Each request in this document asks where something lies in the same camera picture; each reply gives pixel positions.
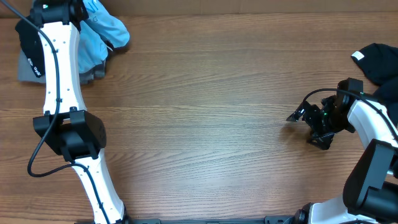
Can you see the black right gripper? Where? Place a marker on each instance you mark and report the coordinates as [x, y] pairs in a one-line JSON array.
[[325, 139]]

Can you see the light blue t-shirt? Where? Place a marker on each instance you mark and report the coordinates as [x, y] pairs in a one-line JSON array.
[[99, 32]]

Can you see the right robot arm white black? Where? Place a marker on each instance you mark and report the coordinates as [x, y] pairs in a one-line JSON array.
[[367, 196]]

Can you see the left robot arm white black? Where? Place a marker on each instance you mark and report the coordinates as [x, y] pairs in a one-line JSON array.
[[66, 126]]

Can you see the folded black garment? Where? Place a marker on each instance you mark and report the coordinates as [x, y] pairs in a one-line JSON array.
[[31, 45]]

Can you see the folded grey garment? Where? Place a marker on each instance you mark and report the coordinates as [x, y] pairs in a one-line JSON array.
[[26, 74]]

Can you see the unfolded black garment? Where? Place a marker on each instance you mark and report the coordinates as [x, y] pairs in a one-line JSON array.
[[378, 62]]

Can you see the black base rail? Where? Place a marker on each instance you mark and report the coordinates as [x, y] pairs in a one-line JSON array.
[[281, 219]]

